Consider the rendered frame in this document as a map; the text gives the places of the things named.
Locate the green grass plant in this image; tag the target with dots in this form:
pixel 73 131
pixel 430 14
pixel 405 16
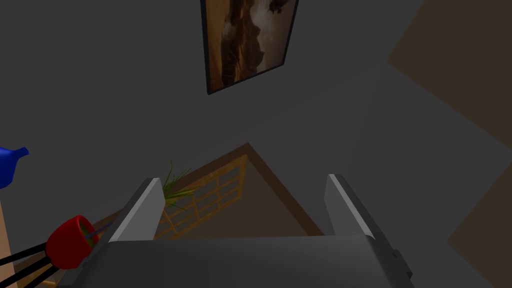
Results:
pixel 176 188

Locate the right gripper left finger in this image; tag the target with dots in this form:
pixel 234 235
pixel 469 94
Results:
pixel 140 216

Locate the wooden lattice shelf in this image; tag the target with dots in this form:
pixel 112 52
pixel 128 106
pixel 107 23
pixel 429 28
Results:
pixel 208 200

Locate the red pot on black stand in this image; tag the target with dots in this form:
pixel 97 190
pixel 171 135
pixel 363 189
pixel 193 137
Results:
pixel 68 242

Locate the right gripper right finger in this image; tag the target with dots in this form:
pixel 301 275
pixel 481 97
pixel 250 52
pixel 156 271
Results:
pixel 344 212

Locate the brown framed wall picture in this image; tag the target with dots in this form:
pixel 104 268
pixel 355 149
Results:
pixel 248 40

